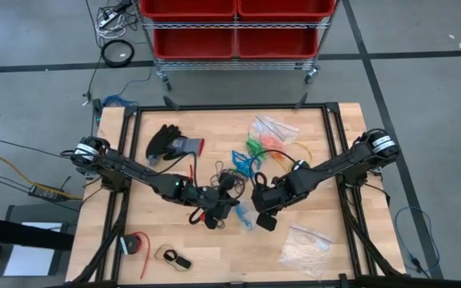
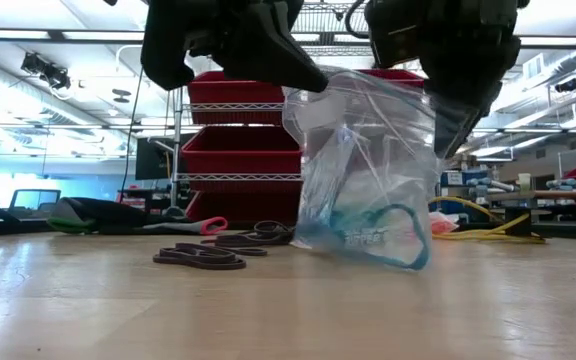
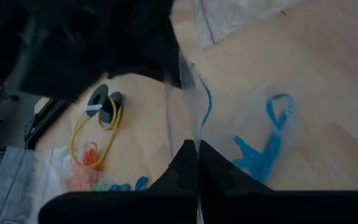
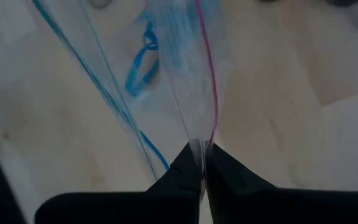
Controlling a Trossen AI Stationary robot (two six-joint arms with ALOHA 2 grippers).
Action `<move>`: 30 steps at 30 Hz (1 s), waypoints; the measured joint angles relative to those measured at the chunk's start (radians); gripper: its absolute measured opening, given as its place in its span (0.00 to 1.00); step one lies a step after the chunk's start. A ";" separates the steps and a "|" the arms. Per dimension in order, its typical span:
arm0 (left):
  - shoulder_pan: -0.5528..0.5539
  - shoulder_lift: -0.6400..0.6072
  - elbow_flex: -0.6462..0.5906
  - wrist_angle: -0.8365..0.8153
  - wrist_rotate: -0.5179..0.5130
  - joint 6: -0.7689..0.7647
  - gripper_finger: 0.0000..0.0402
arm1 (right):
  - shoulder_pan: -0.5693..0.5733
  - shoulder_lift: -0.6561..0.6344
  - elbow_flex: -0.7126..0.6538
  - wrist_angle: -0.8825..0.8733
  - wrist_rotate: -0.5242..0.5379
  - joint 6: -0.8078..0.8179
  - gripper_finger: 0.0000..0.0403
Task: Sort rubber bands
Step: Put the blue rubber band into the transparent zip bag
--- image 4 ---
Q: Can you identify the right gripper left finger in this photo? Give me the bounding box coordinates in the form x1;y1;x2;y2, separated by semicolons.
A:
35;142;205;224

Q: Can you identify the single blue rubber band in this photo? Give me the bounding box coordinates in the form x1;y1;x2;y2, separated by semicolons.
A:
124;19;161;98

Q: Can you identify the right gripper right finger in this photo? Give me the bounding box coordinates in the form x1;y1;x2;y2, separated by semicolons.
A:
205;142;358;224

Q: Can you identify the clear zip bag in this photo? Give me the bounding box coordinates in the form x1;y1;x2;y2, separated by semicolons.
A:
31;0;229;200

